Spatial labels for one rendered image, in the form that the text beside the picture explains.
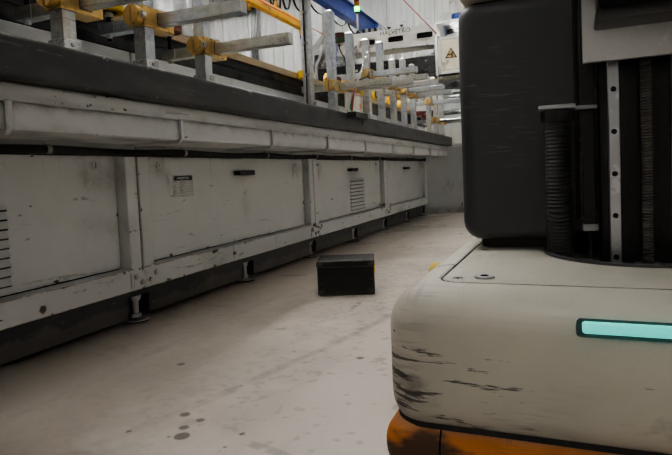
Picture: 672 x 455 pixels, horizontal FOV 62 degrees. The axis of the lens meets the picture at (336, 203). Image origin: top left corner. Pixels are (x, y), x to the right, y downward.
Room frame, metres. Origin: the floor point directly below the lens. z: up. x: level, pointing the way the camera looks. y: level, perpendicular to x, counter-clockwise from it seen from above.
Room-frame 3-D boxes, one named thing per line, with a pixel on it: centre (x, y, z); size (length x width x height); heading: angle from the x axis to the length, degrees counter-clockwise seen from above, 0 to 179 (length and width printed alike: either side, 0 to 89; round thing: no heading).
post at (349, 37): (2.83, -0.10, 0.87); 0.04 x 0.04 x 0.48; 68
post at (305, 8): (2.35, 0.09, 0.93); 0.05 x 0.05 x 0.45; 68
